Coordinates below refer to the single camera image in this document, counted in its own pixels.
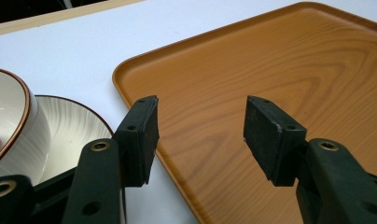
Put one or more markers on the wood-grain brown tray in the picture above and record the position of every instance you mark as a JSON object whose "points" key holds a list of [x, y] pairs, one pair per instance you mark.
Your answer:
{"points": [[239, 77]]}

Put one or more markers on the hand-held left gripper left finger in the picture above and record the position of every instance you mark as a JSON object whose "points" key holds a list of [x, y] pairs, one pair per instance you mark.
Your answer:
{"points": [[136, 146]]}

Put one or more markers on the white plate with brown rim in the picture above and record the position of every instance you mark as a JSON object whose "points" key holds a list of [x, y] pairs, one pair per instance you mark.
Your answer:
{"points": [[71, 130]]}

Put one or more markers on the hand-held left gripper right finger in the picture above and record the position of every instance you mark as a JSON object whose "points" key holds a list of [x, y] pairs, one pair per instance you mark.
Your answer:
{"points": [[280, 146]]}

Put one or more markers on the white bowl with brown rim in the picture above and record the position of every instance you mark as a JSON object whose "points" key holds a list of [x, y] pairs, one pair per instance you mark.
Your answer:
{"points": [[18, 130]]}

